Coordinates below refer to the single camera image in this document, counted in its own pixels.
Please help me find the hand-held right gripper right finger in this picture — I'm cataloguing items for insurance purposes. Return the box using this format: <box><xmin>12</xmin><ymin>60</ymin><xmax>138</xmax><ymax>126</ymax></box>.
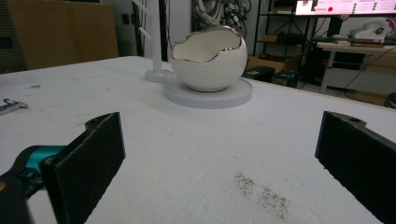
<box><xmin>315</xmin><ymin>110</ymin><xmax>396</xmax><ymax>224</ymax></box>

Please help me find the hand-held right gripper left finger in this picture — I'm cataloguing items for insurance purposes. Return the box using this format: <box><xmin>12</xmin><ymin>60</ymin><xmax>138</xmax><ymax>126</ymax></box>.
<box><xmin>41</xmin><ymin>111</ymin><xmax>126</xmax><ymax>224</ymax></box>

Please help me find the black box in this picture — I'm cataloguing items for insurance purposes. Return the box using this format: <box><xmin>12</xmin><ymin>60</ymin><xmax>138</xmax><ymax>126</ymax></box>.
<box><xmin>242</xmin><ymin>65</ymin><xmax>276</xmax><ymax>84</ymax></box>
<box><xmin>271</xmin><ymin>69</ymin><xmax>301</xmax><ymax>89</ymax></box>

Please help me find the light wooden desk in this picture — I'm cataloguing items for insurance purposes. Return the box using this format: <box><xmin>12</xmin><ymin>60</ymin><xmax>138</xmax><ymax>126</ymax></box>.
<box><xmin>317</xmin><ymin>41</ymin><xmax>396</xmax><ymax>94</ymax></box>

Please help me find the white device on desk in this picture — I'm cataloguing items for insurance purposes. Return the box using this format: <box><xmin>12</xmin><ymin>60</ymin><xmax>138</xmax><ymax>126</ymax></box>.
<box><xmin>348</xmin><ymin>18</ymin><xmax>396</xmax><ymax>44</ymax></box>

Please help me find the small brown cardboard box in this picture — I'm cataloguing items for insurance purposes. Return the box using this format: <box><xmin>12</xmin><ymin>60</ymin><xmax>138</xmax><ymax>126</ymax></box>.
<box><xmin>246</xmin><ymin>53</ymin><xmax>305</xmax><ymax>75</ymax></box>

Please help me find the black metal shelf rack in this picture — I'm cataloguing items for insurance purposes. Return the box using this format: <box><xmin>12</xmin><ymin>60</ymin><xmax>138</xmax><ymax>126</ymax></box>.
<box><xmin>253</xmin><ymin>0</ymin><xmax>314</xmax><ymax>64</ymax></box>

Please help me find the large brown cardboard box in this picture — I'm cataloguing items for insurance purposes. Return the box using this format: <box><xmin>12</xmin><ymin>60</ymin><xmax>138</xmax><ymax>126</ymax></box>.
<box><xmin>6</xmin><ymin>0</ymin><xmax>120</xmax><ymax>71</ymax></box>

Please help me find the dark grey slatted box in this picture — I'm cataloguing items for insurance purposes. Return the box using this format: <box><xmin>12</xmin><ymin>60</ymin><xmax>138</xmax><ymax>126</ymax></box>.
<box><xmin>0</xmin><ymin>0</ymin><xmax>29</xmax><ymax>75</ymax></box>

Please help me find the white stand with round base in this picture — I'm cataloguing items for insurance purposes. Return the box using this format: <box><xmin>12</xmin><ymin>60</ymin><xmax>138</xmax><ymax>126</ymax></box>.
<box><xmin>132</xmin><ymin>0</ymin><xmax>254</xmax><ymax>110</ymax></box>

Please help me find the computer monitor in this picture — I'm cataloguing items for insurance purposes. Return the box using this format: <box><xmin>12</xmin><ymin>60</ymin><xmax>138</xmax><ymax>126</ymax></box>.
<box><xmin>293</xmin><ymin>0</ymin><xmax>396</xmax><ymax>17</ymax></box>

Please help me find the white eggshell bowl silver rim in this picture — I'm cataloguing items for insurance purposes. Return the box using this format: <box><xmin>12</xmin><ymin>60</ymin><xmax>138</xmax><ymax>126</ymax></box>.
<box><xmin>170</xmin><ymin>25</ymin><xmax>248</xmax><ymax>92</ymax></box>

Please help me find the black vertical pole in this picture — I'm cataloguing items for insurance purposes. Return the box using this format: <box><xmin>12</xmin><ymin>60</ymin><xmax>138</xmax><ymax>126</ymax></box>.
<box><xmin>158</xmin><ymin>0</ymin><xmax>169</xmax><ymax>62</ymax></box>

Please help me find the silver metal keychain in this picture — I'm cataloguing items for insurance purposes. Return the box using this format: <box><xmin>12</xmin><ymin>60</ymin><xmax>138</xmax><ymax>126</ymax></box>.
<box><xmin>0</xmin><ymin>98</ymin><xmax>30</xmax><ymax>117</ymax></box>

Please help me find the tangle of cables and equipment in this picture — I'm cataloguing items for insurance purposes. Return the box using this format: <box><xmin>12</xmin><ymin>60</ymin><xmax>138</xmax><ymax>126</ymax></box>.
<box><xmin>191</xmin><ymin>0</ymin><xmax>252</xmax><ymax>32</ymax></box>

